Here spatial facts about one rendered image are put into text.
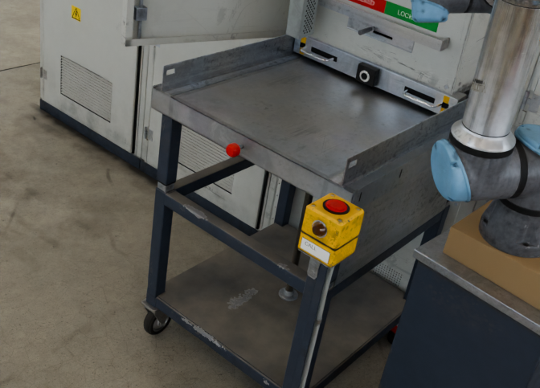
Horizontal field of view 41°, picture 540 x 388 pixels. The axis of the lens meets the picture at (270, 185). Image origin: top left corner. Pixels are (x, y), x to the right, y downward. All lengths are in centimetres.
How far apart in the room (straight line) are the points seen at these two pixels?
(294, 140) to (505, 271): 55
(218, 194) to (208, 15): 86
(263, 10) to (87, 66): 114
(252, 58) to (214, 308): 73
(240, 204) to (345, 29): 91
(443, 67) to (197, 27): 72
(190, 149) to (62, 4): 86
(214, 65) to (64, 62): 146
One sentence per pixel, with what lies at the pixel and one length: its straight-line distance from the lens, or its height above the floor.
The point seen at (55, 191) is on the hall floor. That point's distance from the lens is 297.
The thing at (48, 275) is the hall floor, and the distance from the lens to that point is 255.
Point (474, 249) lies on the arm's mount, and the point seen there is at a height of 80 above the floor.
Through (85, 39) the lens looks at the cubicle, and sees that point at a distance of 318.
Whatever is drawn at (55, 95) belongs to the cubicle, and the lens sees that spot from 346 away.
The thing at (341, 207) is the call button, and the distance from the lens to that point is 132.
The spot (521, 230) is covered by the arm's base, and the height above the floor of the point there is 87.
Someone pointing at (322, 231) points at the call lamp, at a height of 87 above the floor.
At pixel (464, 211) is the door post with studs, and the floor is 52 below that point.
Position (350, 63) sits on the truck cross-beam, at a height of 87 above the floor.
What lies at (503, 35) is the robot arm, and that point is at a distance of 126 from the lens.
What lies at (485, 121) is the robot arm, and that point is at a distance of 132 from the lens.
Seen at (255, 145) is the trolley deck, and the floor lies 81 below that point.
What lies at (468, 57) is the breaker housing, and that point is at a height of 99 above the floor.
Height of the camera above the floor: 158
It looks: 30 degrees down
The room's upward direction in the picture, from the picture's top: 10 degrees clockwise
